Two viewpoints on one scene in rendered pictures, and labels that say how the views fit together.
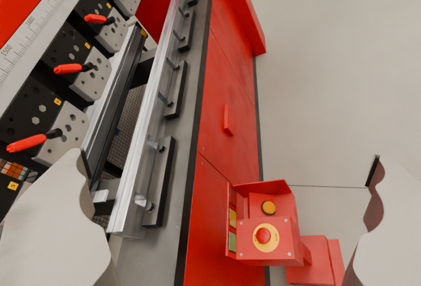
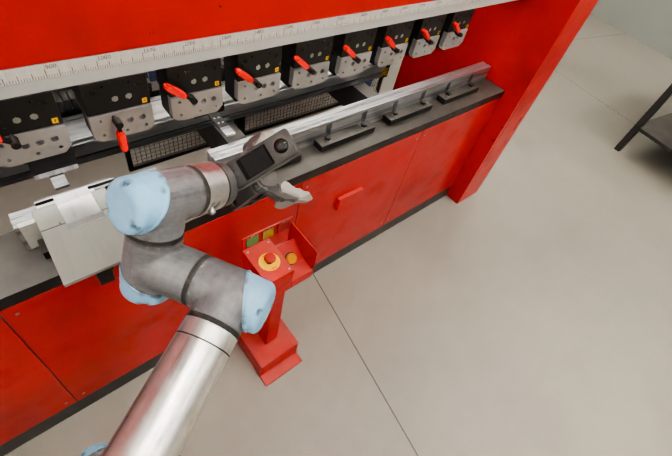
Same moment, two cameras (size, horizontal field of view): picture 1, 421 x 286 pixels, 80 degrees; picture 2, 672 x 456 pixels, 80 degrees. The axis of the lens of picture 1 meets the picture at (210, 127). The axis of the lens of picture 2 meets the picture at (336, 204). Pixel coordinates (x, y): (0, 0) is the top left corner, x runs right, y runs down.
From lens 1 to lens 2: 0.66 m
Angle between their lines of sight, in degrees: 3
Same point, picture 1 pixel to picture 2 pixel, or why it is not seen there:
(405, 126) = (446, 369)
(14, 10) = (316, 12)
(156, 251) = not seen: hidden behind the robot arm
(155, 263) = not seen: hidden behind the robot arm
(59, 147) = (249, 89)
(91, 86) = (300, 79)
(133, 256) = not seen: hidden behind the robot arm
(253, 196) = (292, 243)
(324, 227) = (304, 345)
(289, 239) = (277, 276)
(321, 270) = (266, 353)
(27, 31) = (308, 25)
